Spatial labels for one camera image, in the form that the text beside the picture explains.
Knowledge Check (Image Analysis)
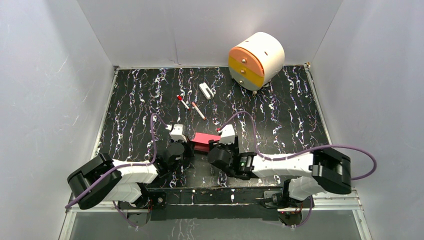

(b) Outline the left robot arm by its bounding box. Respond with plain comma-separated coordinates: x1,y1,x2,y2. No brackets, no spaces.
65,140,195,210

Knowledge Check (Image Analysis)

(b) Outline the pink paper box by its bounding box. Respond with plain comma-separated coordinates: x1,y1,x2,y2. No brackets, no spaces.
191,132,221,153

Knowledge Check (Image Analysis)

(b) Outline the red capped white marker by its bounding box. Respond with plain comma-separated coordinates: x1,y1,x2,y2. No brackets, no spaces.
176,95,190,111

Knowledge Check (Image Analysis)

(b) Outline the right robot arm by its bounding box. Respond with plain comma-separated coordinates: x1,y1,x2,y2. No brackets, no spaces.
207,137,352,207

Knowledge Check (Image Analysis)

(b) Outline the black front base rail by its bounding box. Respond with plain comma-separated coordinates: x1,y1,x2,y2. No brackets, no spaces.
148,186,282,221

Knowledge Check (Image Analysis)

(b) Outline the aluminium frame rail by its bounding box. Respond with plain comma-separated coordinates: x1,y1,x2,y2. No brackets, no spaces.
59,192,372,240

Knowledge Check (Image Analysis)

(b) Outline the orange capped white marker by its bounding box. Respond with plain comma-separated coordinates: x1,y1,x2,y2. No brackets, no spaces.
191,102,206,121

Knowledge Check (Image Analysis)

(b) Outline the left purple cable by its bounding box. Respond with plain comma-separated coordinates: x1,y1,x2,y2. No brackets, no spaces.
64,113,170,229

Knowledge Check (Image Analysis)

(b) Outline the round white drawer cabinet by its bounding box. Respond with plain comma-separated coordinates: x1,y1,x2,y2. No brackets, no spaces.
228,32,285,92

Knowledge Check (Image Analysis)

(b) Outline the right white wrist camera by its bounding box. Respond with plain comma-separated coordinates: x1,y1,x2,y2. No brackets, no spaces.
217,124,236,145

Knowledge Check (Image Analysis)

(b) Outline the white rectangular clip block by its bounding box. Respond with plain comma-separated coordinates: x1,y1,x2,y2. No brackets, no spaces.
199,82,215,100

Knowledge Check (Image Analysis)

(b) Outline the purple cable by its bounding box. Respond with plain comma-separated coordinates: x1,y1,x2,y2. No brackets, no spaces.
216,110,378,229
64,113,170,229

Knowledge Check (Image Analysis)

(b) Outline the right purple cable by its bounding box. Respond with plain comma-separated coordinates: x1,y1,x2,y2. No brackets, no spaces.
216,110,378,229

